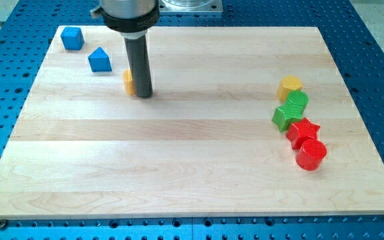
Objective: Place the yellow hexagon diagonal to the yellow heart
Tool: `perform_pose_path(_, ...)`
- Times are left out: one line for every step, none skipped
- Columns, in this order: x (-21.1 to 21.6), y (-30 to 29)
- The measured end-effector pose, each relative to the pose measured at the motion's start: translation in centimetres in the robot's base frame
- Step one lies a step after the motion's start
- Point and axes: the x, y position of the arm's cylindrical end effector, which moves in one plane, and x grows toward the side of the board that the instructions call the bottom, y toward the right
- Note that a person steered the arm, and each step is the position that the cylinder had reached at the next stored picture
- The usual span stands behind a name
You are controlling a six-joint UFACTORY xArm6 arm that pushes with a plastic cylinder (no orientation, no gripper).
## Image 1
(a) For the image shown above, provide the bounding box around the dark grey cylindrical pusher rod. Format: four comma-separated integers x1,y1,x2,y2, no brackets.
124,35,153,99

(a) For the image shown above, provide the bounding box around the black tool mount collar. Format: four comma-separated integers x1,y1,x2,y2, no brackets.
90,4,159,39

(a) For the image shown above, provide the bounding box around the yellow hexagon block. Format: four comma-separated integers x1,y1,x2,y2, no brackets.
123,69,135,95

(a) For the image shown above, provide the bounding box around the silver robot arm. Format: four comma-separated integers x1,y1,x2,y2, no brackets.
90,0,160,99

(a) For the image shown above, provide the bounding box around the blue triangle block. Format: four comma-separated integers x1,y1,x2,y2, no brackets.
88,47,112,72

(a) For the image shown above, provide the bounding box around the blue cube block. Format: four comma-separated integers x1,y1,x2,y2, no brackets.
61,27,85,51

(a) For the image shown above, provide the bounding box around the blue perforated metal table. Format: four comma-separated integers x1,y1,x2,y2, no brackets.
0,1,384,239

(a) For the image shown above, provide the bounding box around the light wooden board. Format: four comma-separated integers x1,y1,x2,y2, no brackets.
0,26,384,219

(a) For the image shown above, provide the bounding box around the green star block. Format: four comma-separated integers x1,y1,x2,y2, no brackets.
272,103,303,133

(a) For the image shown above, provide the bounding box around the green circle block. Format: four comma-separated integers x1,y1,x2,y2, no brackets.
286,91,309,113

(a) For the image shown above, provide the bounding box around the red star block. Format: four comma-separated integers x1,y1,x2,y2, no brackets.
286,117,320,150

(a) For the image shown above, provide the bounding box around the red cylinder block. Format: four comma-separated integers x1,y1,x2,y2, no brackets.
295,139,327,171

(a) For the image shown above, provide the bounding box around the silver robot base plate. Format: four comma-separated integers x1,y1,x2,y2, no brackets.
159,0,223,15

